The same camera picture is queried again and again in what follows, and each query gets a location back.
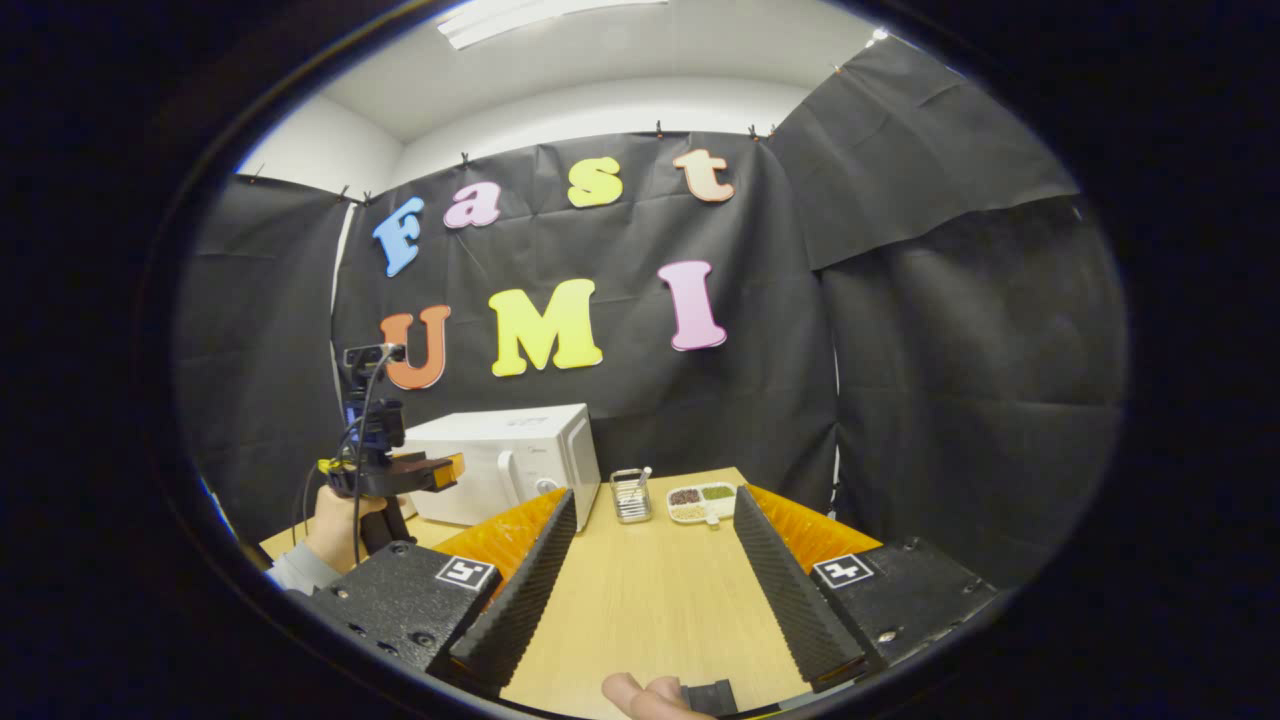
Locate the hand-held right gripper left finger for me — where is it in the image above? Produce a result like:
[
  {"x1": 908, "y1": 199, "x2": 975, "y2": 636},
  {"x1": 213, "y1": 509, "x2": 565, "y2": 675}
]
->
[{"x1": 290, "y1": 488, "x2": 579, "y2": 698}]

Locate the white microwave oven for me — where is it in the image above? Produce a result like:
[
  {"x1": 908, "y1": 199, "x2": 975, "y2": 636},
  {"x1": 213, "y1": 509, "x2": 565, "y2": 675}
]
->
[{"x1": 397, "y1": 403, "x2": 602, "y2": 532}]

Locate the metal wire rack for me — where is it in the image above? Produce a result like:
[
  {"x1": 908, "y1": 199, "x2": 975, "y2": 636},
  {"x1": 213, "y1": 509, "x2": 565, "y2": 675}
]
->
[{"x1": 610, "y1": 470, "x2": 654, "y2": 525}]

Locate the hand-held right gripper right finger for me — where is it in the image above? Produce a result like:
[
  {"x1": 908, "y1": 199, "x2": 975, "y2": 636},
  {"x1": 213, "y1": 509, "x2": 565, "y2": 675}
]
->
[{"x1": 732, "y1": 485, "x2": 1002, "y2": 694}]

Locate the white divided bean dish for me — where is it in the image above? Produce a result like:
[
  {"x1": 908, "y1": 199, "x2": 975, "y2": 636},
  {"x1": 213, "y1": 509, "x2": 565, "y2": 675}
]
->
[{"x1": 666, "y1": 482, "x2": 739, "y2": 526}]

